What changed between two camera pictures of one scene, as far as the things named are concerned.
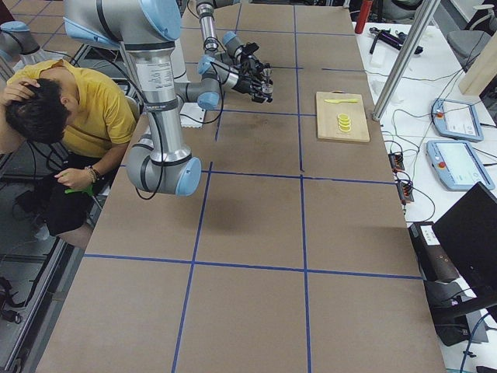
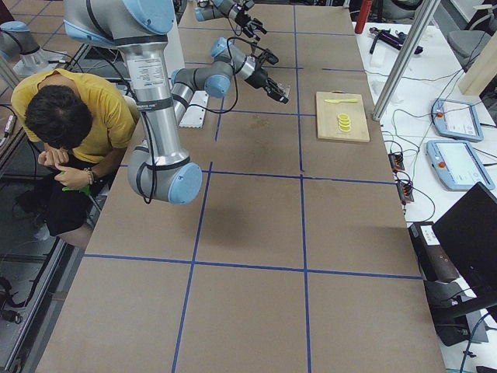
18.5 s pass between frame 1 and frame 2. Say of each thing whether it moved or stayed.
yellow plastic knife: stayed
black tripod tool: stayed
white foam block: stayed
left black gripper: moved
